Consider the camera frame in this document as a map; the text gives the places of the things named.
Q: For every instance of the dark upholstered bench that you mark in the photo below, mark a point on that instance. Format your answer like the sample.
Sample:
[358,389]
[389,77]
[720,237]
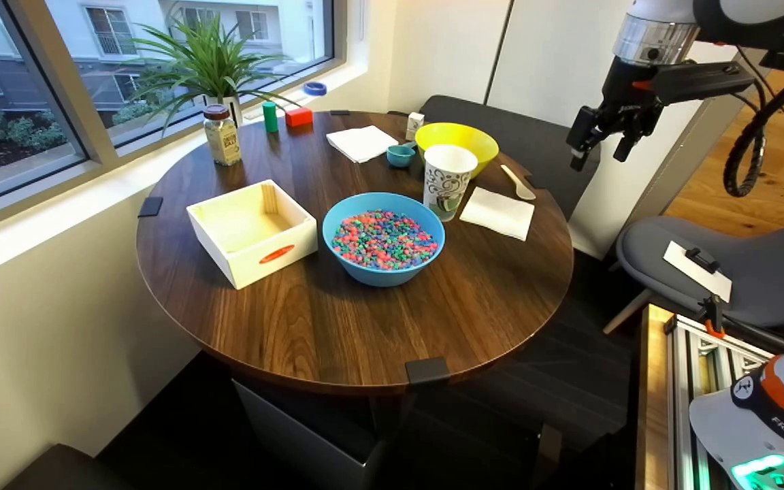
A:
[535,146]

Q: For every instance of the white napkin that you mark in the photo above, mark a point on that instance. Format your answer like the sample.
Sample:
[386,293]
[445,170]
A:
[497,212]
[361,143]

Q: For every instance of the red block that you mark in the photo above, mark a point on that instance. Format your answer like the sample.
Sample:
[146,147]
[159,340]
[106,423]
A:
[299,118]

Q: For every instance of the grey chair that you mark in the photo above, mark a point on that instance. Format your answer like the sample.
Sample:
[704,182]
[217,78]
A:
[773,272]

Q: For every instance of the wooden spoon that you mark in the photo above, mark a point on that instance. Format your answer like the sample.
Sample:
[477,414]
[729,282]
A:
[520,185]

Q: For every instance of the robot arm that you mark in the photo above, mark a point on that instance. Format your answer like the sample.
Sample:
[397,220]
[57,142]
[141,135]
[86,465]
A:
[664,30]

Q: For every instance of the white wooden box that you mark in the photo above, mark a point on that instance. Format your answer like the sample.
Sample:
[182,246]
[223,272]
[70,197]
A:
[256,255]

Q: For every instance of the small white box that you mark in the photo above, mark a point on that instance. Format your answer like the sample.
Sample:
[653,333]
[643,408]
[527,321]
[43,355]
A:
[414,126]

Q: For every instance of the orange and black clamp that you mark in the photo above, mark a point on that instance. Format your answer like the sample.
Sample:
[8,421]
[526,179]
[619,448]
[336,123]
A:
[713,316]

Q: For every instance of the white paper with black clip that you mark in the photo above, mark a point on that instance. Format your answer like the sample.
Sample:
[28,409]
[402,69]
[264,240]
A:
[695,269]

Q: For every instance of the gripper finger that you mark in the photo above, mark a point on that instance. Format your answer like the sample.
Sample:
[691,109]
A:
[630,139]
[582,133]

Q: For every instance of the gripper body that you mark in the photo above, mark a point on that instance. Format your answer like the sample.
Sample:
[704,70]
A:
[627,92]

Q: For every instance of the blue bowl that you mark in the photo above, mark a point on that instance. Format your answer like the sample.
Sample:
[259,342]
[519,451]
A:
[371,269]

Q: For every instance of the window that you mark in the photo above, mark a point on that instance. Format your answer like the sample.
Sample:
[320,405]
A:
[24,88]

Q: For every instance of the potted green plant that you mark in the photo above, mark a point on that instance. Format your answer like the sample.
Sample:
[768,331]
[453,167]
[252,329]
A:
[208,64]

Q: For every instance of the green cylinder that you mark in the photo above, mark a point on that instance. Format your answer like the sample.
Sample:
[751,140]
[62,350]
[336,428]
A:
[270,117]

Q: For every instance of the small teal cup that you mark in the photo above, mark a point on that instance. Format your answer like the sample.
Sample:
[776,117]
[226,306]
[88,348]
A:
[400,156]

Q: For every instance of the yellow bowl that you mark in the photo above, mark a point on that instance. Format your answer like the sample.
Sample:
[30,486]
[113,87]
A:
[460,136]

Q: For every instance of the black stool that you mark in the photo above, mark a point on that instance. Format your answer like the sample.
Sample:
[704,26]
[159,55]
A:
[65,471]

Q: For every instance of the heap of colourful beads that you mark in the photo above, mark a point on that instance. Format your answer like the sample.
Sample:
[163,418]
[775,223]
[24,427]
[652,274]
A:
[384,239]

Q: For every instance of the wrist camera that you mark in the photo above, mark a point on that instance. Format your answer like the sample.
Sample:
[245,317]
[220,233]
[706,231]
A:
[701,80]

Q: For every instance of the spice jar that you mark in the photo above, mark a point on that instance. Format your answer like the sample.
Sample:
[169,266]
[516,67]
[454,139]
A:
[222,139]

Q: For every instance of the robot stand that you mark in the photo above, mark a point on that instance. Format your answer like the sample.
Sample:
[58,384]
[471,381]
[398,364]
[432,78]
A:
[691,381]

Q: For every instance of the patterned paper cup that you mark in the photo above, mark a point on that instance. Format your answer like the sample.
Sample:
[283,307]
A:
[448,184]

